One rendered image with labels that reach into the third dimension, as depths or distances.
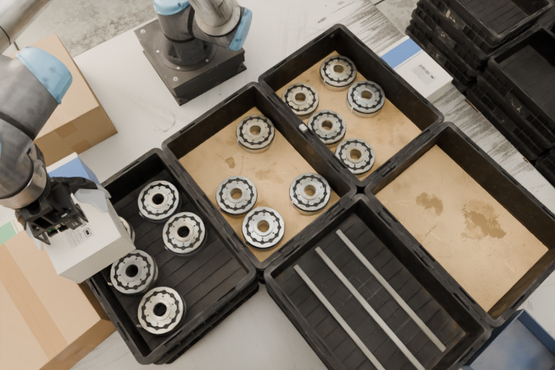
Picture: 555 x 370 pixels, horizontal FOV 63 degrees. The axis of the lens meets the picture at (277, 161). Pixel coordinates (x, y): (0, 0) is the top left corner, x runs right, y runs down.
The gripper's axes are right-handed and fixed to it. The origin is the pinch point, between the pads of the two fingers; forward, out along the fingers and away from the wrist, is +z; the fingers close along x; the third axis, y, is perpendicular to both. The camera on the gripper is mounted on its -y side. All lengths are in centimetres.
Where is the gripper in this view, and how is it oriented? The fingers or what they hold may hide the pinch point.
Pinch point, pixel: (73, 214)
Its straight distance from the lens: 93.9
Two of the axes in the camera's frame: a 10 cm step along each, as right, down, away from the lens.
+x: 8.3, -5.1, 2.2
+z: 0.0, 4.0, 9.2
